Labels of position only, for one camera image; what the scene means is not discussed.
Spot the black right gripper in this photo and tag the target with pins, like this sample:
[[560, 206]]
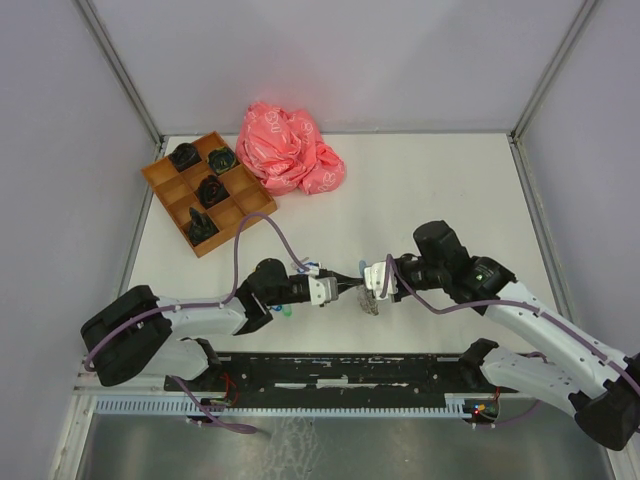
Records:
[[400, 292]]

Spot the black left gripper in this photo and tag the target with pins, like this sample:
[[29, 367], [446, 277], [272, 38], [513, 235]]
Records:
[[345, 283]]

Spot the key with blue tag upper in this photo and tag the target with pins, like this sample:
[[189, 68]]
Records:
[[305, 266]]

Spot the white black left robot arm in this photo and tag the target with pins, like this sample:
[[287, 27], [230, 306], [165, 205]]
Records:
[[141, 333]]

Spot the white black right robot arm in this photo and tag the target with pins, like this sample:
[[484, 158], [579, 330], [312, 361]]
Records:
[[592, 382]]

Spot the crumpled pink plastic bag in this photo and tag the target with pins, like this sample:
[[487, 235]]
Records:
[[285, 151]]

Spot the brown wooden compartment tray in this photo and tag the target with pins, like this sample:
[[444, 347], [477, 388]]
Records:
[[177, 192]]

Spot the black rolled item lower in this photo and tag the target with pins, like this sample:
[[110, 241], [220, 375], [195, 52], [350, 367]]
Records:
[[201, 227]]

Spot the black rolled item centre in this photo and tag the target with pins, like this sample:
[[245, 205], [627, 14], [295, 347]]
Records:
[[211, 191]]

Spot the black yellow rolled item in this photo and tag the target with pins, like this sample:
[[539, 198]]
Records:
[[222, 160]]

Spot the black rolled item top left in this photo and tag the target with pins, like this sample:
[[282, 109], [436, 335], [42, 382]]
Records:
[[184, 156]]

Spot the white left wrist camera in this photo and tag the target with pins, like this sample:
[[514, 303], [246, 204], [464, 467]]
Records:
[[322, 288]]

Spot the black metal base rail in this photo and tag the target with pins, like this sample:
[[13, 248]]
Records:
[[342, 381]]

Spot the aluminium front frame rail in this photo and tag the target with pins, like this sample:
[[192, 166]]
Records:
[[123, 390]]

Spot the aluminium frame post right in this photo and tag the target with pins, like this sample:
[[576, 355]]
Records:
[[551, 72]]

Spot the aluminium frame post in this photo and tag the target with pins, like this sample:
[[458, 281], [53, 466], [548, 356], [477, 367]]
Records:
[[96, 27], [551, 72]]

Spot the aluminium frame post left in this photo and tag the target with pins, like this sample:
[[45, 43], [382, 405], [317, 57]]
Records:
[[96, 27]]

